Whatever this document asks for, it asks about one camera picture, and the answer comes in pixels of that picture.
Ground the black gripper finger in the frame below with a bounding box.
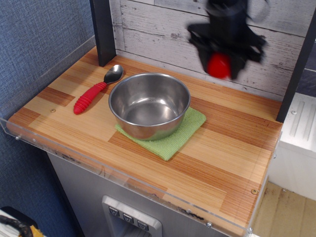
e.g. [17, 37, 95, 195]
[230, 54, 247, 79]
[197, 46, 212, 72]

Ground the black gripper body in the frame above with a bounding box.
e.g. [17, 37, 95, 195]
[187, 11, 266, 62]

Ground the red toy hotdog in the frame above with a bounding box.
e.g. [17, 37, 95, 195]
[206, 52, 231, 79]

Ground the stainless steel bowl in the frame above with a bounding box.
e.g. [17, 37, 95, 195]
[109, 73, 191, 141]

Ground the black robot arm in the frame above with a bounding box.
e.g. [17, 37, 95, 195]
[187, 0, 266, 80]

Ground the green cloth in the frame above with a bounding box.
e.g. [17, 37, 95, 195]
[115, 107, 206, 161]

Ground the white side cabinet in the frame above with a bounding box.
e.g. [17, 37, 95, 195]
[268, 93, 316, 200]

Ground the grey toy fridge cabinet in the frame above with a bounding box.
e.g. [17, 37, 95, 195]
[48, 154, 224, 237]

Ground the silver dispenser panel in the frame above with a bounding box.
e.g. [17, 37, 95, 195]
[102, 195, 162, 237]

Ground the clear acrylic table guard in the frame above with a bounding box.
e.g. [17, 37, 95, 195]
[7, 48, 281, 237]

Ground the yellow object at corner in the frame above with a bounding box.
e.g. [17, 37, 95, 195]
[19, 226, 44, 237]

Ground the dark right frame post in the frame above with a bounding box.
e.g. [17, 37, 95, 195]
[276, 10, 316, 122]

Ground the red handled metal spoon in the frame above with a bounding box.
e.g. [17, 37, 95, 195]
[73, 65, 123, 115]

